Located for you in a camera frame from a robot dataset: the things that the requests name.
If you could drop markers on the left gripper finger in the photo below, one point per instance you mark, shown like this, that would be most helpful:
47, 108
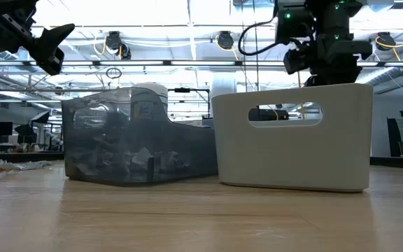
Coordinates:
56, 35
51, 61

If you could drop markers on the white bandage wrapper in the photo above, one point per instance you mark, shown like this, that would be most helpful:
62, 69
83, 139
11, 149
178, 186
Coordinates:
31, 165

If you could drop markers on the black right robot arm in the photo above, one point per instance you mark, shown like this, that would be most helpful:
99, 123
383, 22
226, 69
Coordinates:
327, 17

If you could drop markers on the light grey plastic bin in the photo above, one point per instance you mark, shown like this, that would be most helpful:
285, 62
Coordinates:
292, 157

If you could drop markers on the white wipes canister blue label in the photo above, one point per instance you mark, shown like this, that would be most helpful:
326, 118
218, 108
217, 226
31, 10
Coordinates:
156, 89

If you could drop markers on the white ribbed ceiling duct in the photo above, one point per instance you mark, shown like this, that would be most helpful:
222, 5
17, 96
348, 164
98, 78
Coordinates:
376, 78

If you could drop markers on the black horizontal rail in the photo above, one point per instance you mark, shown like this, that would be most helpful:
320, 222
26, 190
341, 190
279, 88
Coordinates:
194, 90

